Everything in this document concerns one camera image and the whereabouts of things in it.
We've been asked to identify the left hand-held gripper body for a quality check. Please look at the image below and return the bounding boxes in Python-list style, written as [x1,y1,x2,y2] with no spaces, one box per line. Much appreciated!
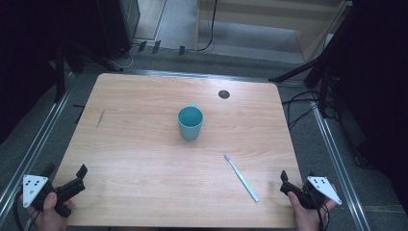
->
[21,174,87,218]

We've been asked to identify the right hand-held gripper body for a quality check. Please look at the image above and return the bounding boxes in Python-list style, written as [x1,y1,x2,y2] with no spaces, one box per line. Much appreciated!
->
[279,175,343,211]

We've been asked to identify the person's left hand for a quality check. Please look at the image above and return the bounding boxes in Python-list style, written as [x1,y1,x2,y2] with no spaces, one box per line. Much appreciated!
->
[26,192,74,231]

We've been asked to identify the person's right hand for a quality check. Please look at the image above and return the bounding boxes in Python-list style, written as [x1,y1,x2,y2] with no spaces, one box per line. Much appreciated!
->
[287,183,339,231]

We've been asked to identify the light blue toothbrush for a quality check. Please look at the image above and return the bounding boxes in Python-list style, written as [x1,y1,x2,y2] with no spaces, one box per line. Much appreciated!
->
[223,152,261,204]

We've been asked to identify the black upright stand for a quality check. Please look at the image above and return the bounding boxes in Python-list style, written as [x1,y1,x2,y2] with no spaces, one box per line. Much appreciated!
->
[53,39,67,104]

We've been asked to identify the teal plastic cup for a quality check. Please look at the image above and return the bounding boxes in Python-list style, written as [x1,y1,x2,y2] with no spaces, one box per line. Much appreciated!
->
[177,102,205,141]

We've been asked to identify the black stand with legs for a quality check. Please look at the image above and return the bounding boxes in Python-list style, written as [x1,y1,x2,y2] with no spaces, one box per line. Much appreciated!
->
[268,18,357,119]

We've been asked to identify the black cabinet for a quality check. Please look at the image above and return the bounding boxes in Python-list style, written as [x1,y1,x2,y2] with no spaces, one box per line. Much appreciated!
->
[94,0,141,61]

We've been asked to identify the metal floor rail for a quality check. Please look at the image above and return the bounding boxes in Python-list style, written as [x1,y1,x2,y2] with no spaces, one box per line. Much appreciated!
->
[310,101,372,231]
[0,72,75,222]
[121,68,306,87]

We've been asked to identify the left hand-held gripper cable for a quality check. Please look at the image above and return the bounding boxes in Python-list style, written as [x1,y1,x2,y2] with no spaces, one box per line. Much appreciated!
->
[13,192,37,231]

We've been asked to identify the hand-held gripper cable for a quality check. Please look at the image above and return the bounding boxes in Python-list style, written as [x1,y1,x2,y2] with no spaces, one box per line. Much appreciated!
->
[316,201,331,231]
[13,192,37,231]

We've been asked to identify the right hand-held gripper cable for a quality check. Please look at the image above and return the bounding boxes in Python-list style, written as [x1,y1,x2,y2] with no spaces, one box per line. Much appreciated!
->
[316,201,331,231]

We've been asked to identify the black floor cables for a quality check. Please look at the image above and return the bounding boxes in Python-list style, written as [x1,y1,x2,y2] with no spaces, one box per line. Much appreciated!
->
[281,90,323,131]

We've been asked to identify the white cable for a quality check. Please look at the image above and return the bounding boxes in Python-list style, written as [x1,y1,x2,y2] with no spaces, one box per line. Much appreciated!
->
[116,43,135,70]

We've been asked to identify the black hanging cable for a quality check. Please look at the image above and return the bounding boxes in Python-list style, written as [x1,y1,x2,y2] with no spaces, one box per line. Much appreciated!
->
[196,0,219,53]

